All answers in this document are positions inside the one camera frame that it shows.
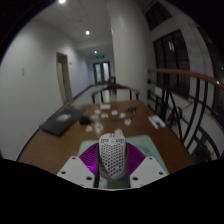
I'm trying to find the round ceiling lights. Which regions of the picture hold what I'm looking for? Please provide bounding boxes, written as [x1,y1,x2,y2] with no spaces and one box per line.
[57,0,100,55]

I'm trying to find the dark closed laptop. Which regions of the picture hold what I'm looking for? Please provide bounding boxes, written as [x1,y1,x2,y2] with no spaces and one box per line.
[39,107,89,137]

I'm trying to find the wooden handrail with black bars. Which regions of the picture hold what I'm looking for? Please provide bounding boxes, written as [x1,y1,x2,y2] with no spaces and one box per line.
[146,67,224,165]

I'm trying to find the dark bunch of keys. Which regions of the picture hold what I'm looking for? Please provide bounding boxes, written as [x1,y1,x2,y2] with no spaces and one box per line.
[125,105,139,115]

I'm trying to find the pale wooden door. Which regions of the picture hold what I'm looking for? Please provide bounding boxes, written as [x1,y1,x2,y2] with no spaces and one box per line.
[55,51,74,106]

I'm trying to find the white flat box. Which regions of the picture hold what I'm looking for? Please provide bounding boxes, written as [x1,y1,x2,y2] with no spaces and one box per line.
[147,114,167,130]

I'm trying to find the white honeycomb computer mouse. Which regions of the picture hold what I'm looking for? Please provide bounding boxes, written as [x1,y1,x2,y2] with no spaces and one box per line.
[97,129,129,181]

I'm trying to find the small black box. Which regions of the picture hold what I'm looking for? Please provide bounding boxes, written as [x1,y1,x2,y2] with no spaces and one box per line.
[78,115,92,126]

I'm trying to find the dark framed window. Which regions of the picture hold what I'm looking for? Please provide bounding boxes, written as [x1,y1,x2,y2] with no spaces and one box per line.
[152,29,192,98]

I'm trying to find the glazed double door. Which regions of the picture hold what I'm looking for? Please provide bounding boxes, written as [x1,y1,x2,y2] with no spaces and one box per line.
[92,61,112,85]

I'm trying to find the wooden chair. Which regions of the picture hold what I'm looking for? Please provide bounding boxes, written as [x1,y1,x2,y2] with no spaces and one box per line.
[90,82,141,105]

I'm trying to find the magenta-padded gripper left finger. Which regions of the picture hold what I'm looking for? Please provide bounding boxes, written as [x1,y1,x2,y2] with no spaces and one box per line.
[56,142,101,189]

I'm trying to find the white paper card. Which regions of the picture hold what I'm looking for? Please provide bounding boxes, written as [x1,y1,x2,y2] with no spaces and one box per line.
[99,103,112,111]

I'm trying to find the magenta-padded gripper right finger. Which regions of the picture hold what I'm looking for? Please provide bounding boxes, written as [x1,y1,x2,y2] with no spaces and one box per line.
[124,143,170,190]

